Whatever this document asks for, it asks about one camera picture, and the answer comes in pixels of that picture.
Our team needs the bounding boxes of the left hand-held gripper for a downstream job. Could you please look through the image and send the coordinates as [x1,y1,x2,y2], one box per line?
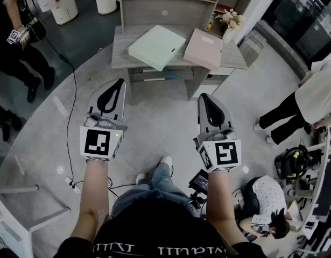
[79,78,128,162]

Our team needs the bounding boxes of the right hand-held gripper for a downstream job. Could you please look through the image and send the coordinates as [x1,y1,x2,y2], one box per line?
[193,93,242,173]

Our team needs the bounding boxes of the pink box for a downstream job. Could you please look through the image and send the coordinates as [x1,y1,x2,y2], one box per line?
[182,28,224,72]

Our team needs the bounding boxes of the light green box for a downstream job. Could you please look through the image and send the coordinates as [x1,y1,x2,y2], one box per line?
[127,25,187,72]

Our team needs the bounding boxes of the person's left forearm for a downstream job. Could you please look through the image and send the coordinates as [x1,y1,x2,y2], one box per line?
[70,160,111,242]

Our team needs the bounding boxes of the person's right forearm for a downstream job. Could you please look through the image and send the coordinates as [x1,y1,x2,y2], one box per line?
[206,170,249,245]

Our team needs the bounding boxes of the small black monitor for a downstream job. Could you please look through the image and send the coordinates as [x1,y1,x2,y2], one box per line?
[188,169,210,196]

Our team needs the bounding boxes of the white power strip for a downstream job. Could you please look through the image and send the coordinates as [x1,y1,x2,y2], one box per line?
[64,176,82,195]

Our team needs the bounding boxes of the person's blue jeans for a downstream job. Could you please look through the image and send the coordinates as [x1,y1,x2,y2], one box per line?
[110,162,201,220]

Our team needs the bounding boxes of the black and yellow bag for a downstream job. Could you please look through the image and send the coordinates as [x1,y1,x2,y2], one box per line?
[274,145,310,183]

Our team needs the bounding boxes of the yellow packet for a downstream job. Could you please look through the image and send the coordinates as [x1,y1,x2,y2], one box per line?
[205,12,216,33]

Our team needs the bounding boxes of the white vase with pink flowers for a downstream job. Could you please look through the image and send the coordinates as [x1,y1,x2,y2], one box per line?
[215,8,246,45]

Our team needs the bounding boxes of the grey wooden desk with shelves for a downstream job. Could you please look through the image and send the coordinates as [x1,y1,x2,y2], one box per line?
[111,0,259,106]

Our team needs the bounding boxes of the black bag with green stripe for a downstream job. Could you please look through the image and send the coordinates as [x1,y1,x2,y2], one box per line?
[27,14,47,43]

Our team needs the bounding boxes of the white round drawer cabinet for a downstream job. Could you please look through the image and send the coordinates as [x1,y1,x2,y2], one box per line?
[37,0,79,26]

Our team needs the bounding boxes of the person's black shirt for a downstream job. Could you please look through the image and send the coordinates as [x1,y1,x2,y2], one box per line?
[53,197,269,258]

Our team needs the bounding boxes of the white work desk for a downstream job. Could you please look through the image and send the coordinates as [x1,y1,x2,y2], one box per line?
[288,125,331,258]

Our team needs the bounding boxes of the black glass door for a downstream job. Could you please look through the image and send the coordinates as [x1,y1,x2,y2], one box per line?
[262,0,331,64]

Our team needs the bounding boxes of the black floor cable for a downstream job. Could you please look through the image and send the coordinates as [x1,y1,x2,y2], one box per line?
[43,35,78,185]

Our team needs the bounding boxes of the teal cord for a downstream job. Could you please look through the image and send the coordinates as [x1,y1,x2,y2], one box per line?
[162,67,180,80]

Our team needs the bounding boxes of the black monitor mount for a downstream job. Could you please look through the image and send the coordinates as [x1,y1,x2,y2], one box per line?
[189,192,207,210]

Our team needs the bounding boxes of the grey metal frame table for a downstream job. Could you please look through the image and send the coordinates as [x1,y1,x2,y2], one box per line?
[0,184,72,258]

